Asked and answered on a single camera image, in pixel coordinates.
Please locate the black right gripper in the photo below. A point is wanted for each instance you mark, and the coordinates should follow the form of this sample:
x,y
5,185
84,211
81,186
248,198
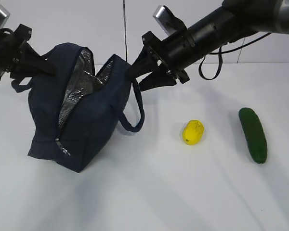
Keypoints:
x,y
169,51

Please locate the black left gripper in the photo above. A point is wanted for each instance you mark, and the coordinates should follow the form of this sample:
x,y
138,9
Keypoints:
x,y
14,48

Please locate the navy insulated lunch bag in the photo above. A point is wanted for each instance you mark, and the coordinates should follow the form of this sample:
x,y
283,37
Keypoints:
x,y
76,111

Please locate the green cucumber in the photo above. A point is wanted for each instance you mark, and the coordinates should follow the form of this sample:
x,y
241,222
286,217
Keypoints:
x,y
254,135

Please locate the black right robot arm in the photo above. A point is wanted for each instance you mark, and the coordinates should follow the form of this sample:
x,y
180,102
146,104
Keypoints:
x,y
233,20

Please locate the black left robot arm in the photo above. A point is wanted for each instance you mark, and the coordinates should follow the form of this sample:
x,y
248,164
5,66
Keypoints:
x,y
18,58

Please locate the yellow lemon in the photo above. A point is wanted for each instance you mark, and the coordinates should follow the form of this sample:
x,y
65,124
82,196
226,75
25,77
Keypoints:
x,y
193,132

